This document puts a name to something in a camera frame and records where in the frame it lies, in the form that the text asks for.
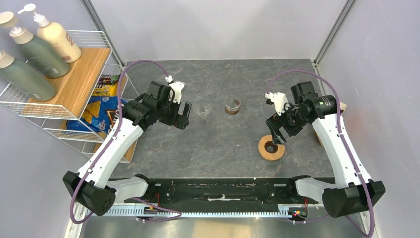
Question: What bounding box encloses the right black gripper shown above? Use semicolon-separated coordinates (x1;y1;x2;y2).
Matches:
265;102;309;145

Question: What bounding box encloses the wooden dripper stand ring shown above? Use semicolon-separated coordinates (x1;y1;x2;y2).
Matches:
257;135;286;162

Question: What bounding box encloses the clear glass dripper cone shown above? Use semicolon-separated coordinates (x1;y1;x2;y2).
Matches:
192;102;213;118

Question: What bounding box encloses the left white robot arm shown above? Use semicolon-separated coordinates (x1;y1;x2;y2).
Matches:
63;81;191;216

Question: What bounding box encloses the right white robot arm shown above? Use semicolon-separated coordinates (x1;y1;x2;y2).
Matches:
265;81;386;218

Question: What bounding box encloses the glass cup with coffee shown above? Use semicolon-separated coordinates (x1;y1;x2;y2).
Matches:
224;95;241;115

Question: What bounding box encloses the wooden filter holder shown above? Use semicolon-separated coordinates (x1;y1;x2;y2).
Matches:
315;102;347;147

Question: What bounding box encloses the yellow candy bag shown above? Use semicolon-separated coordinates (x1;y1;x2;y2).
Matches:
92;74;120;97

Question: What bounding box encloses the blue Doritos chip bag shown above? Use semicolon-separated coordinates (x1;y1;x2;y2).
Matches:
66;96;119;133

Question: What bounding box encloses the green pump bottle middle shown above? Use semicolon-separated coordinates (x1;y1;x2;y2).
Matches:
0;11;70;79

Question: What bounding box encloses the green pump bottle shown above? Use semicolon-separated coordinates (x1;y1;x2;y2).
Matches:
0;50;56;102
0;11;70;79

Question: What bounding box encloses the cream pump bottle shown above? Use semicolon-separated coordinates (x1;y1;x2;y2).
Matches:
18;3;81;64

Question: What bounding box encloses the green pump bottle front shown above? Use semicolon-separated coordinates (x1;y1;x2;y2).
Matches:
0;50;56;102

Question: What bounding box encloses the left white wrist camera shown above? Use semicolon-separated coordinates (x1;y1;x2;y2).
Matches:
165;75;185;104

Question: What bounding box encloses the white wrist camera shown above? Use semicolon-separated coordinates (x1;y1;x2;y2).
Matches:
265;92;288;116
165;75;185;104

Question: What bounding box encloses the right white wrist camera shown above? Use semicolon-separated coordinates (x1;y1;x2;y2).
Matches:
265;92;288;116

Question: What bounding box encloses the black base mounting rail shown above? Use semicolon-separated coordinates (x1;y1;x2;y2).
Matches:
108;177;335;221

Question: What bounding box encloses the white wire shelf rack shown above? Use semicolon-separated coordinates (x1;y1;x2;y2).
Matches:
0;30;123;157

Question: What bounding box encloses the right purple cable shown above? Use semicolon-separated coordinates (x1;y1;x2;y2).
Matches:
267;69;376;238

